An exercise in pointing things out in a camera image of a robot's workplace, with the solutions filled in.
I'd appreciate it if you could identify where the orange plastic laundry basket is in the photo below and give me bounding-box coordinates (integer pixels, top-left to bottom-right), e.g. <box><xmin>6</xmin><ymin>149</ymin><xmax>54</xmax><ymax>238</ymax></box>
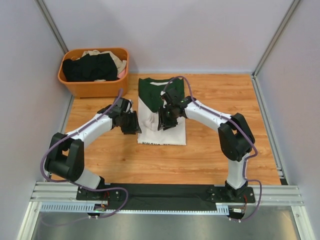
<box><xmin>57</xmin><ymin>47</ymin><xmax>130</xmax><ymax>98</ymax></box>

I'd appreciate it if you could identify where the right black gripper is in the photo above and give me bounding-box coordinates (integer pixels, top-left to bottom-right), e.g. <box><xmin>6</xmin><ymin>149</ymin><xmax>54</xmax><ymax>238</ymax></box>
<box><xmin>158</xmin><ymin>105</ymin><xmax>178</xmax><ymax>131</ymax></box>

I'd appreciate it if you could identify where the beige t-shirt in basket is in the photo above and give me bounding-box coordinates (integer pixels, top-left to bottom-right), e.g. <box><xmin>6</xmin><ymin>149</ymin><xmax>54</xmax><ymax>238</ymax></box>
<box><xmin>82</xmin><ymin>49</ymin><xmax>127</xmax><ymax>75</ymax></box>

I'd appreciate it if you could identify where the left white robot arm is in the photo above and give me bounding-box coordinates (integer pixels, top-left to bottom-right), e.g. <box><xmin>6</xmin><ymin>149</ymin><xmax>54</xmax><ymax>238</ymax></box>
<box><xmin>41</xmin><ymin>97</ymin><xmax>142</xmax><ymax>201</ymax></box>

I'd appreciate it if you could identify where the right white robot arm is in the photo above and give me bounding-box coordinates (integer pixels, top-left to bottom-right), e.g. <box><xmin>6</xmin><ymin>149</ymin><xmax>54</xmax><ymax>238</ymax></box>
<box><xmin>157</xmin><ymin>88</ymin><xmax>255</xmax><ymax>202</ymax></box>

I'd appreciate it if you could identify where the black base mat strip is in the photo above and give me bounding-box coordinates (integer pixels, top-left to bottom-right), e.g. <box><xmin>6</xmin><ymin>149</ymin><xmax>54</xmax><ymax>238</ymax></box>
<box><xmin>76</xmin><ymin>183</ymin><xmax>256</xmax><ymax>211</ymax></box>

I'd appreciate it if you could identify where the black t-shirt in basket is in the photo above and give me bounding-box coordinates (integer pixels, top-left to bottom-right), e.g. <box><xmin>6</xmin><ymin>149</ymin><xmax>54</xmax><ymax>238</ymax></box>
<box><xmin>62</xmin><ymin>53</ymin><xmax>118</xmax><ymax>82</ymax></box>

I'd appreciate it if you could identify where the left aluminium frame post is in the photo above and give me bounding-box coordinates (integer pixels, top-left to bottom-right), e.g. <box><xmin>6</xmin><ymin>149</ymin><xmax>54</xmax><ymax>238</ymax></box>
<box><xmin>34</xmin><ymin>0</ymin><xmax>81</xmax><ymax>77</ymax></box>

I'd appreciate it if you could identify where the right aluminium frame post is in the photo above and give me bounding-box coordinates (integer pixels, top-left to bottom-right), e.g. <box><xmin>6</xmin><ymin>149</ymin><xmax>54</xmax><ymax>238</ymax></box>
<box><xmin>251</xmin><ymin>0</ymin><xmax>303</xmax><ymax>77</ymax></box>

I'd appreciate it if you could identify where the aluminium frame post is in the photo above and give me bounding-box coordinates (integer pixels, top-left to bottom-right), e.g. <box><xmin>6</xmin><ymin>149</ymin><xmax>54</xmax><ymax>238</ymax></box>
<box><xmin>34</xmin><ymin>0</ymin><xmax>81</xmax><ymax>77</ymax></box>
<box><xmin>251</xmin><ymin>0</ymin><xmax>303</xmax><ymax>77</ymax></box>

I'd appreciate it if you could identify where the white green raglan t-shirt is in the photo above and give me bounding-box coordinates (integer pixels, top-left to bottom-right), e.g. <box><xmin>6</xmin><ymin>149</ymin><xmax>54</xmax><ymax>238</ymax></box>
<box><xmin>137</xmin><ymin>77</ymin><xmax>187</xmax><ymax>146</ymax></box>

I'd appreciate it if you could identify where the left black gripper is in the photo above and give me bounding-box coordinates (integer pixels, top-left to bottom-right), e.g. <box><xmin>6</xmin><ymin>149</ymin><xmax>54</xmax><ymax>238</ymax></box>
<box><xmin>119</xmin><ymin>111</ymin><xmax>142</xmax><ymax>136</ymax></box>

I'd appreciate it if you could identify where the pink garment in basket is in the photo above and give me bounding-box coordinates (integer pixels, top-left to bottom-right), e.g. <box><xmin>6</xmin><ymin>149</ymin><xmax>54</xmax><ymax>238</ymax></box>
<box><xmin>117</xmin><ymin>69</ymin><xmax>127</xmax><ymax>79</ymax></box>

